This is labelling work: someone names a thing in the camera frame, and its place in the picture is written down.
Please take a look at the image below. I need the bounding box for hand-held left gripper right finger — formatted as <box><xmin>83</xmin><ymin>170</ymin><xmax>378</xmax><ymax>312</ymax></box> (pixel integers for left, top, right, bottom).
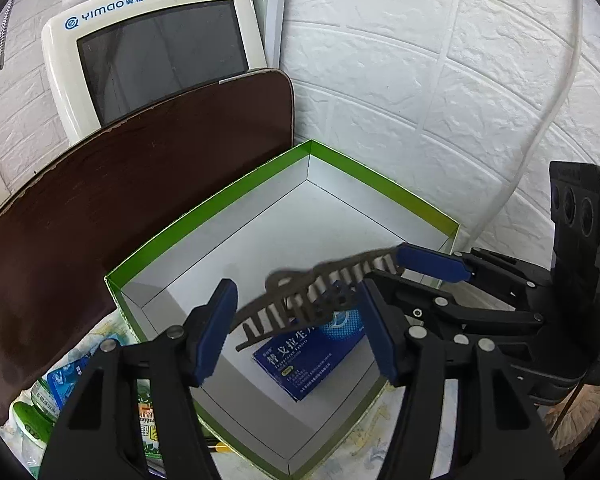
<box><xmin>357</xmin><ymin>279</ymin><xmax>566</xmax><ymax>480</ymax></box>

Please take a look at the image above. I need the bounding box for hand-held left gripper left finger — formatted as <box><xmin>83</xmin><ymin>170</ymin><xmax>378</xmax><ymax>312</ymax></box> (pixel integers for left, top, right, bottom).
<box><xmin>39</xmin><ymin>278</ymin><xmax>239</xmax><ymax>480</ymax></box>

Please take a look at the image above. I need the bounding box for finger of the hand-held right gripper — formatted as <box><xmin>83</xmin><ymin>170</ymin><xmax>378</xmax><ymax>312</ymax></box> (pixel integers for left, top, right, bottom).
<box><xmin>396</xmin><ymin>242</ymin><xmax>551</xmax><ymax>311</ymax></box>
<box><xmin>372</xmin><ymin>270</ymin><xmax>546</xmax><ymax>366</ymax></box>

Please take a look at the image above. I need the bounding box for brown hair claw clip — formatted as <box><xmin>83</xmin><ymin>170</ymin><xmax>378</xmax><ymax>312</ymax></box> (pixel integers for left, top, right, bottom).
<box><xmin>235</xmin><ymin>244</ymin><xmax>406</xmax><ymax>353</ymax></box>

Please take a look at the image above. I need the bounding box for green cardboard box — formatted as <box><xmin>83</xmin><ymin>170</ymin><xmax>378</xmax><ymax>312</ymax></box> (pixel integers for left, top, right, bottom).
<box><xmin>104</xmin><ymin>140</ymin><xmax>461</xmax><ymax>478</ymax></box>

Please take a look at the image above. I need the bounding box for blue gum container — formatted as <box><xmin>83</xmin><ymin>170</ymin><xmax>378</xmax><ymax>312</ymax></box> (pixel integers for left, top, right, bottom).
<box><xmin>46</xmin><ymin>355</ymin><xmax>93</xmax><ymax>402</ymax></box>

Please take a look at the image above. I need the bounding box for blue medicine box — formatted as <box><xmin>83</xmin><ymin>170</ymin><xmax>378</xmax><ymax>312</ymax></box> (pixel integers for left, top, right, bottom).
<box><xmin>252</xmin><ymin>280</ymin><xmax>377</xmax><ymax>402</ymax></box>

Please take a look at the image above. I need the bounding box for white printed cloth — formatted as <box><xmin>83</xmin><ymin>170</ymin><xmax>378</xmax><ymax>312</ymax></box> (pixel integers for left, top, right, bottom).
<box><xmin>0</xmin><ymin>310</ymin><xmax>411</xmax><ymax>480</ymax></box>

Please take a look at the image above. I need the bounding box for green printed packet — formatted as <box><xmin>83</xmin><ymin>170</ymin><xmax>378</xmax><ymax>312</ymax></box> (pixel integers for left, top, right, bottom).
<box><xmin>134</xmin><ymin>379</ymin><xmax>165</xmax><ymax>461</ymax></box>

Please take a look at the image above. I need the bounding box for tan wicker item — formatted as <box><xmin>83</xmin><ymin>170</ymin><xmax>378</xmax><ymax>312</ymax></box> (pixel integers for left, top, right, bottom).
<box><xmin>545</xmin><ymin>385</ymin><xmax>600</xmax><ymax>457</ymax></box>

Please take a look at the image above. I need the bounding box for dark brown wooden board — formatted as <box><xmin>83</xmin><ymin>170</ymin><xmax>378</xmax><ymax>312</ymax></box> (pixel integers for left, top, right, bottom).
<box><xmin>0</xmin><ymin>67</ymin><xmax>296</xmax><ymax>423</ymax></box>

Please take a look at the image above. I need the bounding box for white thin tube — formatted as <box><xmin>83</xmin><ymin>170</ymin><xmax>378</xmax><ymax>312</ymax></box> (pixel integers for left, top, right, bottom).
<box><xmin>467</xmin><ymin>0</ymin><xmax>583</xmax><ymax>253</ymax></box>

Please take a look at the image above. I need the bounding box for white bottle with green cap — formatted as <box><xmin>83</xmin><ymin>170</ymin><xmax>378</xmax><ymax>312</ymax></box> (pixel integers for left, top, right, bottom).
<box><xmin>10</xmin><ymin>379</ymin><xmax>62</xmax><ymax>450</ymax></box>

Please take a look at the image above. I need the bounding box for white device with dark screen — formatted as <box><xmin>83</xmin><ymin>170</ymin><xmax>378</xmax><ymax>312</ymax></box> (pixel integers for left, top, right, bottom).
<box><xmin>41</xmin><ymin>0</ymin><xmax>273</xmax><ymax>146</ymax></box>

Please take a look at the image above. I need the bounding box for grey framed panel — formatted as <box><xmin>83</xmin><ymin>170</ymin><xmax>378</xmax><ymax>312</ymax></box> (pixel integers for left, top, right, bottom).
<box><xmin>247</xmin><ymin>0</ymin><xmax>287</xmax><ymax>68</ymax></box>

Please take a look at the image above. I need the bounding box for metal flexible hose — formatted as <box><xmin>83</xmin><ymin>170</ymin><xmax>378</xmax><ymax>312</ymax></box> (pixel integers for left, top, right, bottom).
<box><xmin>0</xmin><ymin>0</ymin><xmax>21</xmax><ymax>71</ymax></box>

